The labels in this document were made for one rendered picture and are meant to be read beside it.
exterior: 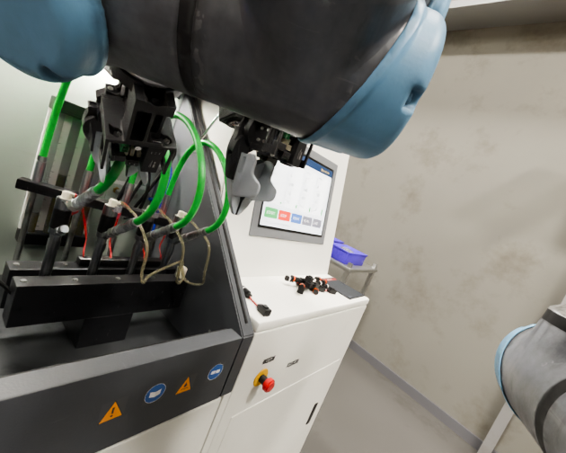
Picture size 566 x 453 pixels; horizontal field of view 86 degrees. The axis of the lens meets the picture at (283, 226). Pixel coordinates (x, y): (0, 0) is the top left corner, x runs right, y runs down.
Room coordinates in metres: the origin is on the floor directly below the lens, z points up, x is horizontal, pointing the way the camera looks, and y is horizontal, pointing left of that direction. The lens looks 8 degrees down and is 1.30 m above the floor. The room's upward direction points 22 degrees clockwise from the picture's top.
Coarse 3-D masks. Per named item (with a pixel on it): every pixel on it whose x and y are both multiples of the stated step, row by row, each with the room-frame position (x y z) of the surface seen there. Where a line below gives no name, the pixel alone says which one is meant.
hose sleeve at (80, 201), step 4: (96, 184) 0.45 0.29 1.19; (92, 188) 0.44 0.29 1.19; (84, 192) 0.46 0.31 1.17; (88, 192) 0.45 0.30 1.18; (92, 192) 0.44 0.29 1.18; (80, 196) 0.46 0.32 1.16; (84, 196) 0.46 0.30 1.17; (88, 196) 0.45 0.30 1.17; (92, 196) 0.45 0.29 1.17; (96, 196) 0.45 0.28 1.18; (100, 196) 0.45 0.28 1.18; (72, 200) 0.48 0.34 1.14; (76, 200) 0.47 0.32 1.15; (80, 200) 0.47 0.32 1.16; (84, 200) 0.46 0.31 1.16; (88, 200) 0.46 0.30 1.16; (92, 200) 0.46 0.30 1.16; (72, 204) 0.48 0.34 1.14; (76, 204) 0.47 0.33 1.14; (80, 204) 0.47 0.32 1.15; (84, 204) 0.47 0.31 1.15; (76, 208) 0.48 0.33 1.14; (80, 208) 0.49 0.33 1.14
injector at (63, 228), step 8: (56, 200) 0.52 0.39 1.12; (64, 200) 0.52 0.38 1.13; (56, 208) 0.51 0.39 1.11; (64, 208) 0.52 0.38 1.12; (56, 216) 0.51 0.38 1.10; (64, 216) 0.52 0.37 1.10; (56, 224) 0.51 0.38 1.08; (64, 224) 0.52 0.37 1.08; (56, 232) 0.51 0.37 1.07; (64, 232) 0.51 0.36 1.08; (48, 240) 0.52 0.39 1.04; (56, 240) 0.52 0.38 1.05; (48, 248) 0.52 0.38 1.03; (56, 248) 0.53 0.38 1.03; (48, 256) 0.52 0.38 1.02; (48, 264) 0.52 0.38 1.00; (40, 272) 0.52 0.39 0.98; (48, 272) 0.52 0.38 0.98
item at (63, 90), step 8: (64, 88) 0.63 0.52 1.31; (64, 96) 0.63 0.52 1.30; (56, 104) 0.63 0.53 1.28; (56, 112) 0.64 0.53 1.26; (56, 120) 0.64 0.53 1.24; (48, 128) 0.64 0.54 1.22; (48, 136) 0.64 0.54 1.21; (48, 144) 0.64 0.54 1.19; (40, 152) 0.64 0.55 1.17; (48, 152) 0.65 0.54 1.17; (40, 160) 0.64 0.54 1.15; (112, 168) 0.42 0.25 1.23; (120, 168) 0.42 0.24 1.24; (112, 176) 0.42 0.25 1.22; (104, 184) 0.43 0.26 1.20; (96, 192) 0.44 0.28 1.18
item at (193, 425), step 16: (176, 416) 0.54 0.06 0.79; (192, 416) 0.57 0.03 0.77; (208, 416) 0.61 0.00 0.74; (144, 432) 0.48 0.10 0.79; (160, 432) 0.51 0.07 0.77; (176, 432) 0.55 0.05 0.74; (192, 432) 0.59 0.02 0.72; (112, 448) 0.44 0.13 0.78; (128, 448) 0.46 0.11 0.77; (144, 448) 0.49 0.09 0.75; (160, 448) 0.52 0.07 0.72; (176, 448) 0.56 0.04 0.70; (192, 448) 0.60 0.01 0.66
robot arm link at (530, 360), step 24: (552, 312) 0.34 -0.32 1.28; (528, 336) 0.35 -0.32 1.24; (552, 336) 0.32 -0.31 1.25; (504, 360) 0.36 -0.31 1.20; (528, 360) 0.32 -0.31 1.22; (552, 360) 0.30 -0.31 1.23; (504, 384) 0.35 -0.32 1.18; (528, 384) 0.30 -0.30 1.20; (552, 384) 0.28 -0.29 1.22; (528, 408) 0.29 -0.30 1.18
